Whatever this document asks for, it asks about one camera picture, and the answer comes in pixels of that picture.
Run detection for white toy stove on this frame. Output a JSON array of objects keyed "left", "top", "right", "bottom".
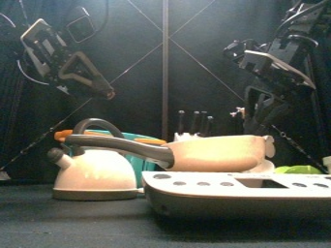
[{"left": 141, "top": 170, "right": 331, "bottom": 221}]

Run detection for grey metal frame pole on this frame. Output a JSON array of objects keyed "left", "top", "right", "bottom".
[{"left": 160, "top": 0, "right": 171, "bottom": 140}]

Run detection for green toy starfruit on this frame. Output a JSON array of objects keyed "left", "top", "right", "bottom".
[{"left": 274, "top": 165, "right": 323, "bottom": 175}]

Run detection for black utensil handle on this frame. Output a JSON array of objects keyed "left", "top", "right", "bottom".
[
  {"left": 190, "top": 110, "right": 202, "bottom": 135},
  {"left": 206, "top": 115, "right": 215, "bottom": 137},
  {"left": 178, "top": 109, "right": 187, "bottom": 135},
  {"left": 199, "top": 110, "right": 208, "bottom": 137}
]

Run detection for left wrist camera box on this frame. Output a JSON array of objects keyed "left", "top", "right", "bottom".
[{"left": 63, "top": 6, "right": 100, "bottom": 45}]

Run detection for white toy kettle grey handle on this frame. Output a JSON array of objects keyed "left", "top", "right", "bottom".
[{"left": 47, "top": 117, "right": 140, "bottom": 202}]

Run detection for teal toy pot orange handles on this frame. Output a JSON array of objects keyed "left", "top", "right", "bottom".
[{"left": 53, "top": 129, "right": 168, "bottom": 189}]

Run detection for white toy saucepan grey handle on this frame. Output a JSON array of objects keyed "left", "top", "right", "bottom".
[{"left": 63, "top": 134, "right": 276, "bottom": 172}]

